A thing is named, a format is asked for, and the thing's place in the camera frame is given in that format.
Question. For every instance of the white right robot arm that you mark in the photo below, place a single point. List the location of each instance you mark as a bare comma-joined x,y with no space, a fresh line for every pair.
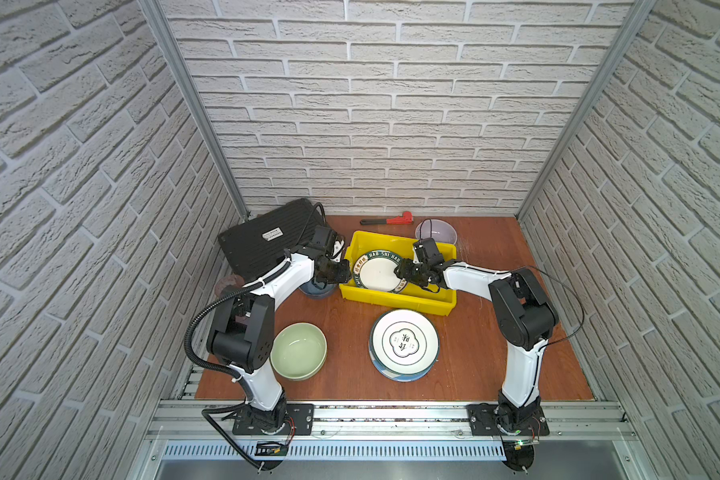
524,313

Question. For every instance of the dark blue ceramic bowl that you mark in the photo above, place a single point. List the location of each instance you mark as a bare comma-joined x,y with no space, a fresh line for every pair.
317,290

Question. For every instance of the yellow plastic bin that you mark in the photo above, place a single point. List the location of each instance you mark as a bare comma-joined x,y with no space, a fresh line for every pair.
433,301

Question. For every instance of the black plastic tool case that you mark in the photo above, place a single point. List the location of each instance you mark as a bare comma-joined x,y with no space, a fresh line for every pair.
257,246

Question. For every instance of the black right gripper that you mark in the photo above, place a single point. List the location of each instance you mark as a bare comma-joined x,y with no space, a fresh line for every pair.
404,271

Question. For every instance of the pink translucent cup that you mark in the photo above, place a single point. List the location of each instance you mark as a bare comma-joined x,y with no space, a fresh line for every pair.
230,282

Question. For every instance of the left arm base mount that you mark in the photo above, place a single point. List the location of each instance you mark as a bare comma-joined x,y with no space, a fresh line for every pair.
280,421

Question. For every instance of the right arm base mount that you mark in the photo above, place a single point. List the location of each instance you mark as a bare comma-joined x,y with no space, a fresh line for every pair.
507,420

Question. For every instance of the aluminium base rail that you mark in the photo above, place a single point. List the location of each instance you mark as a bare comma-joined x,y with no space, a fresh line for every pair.
379,430

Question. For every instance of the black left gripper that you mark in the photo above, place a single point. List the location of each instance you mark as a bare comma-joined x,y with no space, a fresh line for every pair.
344,277

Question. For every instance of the light green bowl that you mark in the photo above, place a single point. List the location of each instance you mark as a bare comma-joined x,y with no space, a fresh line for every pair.
299,351

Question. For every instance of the red black pipe wrench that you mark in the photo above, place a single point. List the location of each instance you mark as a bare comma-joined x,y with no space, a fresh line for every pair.
404,219

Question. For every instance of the white plate green quatrefoil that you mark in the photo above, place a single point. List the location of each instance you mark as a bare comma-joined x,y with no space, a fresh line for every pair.
404,341

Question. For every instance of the blue white striped plate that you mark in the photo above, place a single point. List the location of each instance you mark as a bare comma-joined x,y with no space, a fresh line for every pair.
399,377

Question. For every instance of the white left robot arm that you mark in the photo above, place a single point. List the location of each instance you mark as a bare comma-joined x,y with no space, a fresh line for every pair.
242,333

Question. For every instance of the translucent purple bowl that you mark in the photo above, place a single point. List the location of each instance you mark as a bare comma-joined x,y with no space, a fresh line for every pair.
437,229

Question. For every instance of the green rim lettered plate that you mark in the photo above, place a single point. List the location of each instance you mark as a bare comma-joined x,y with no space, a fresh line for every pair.
375,270

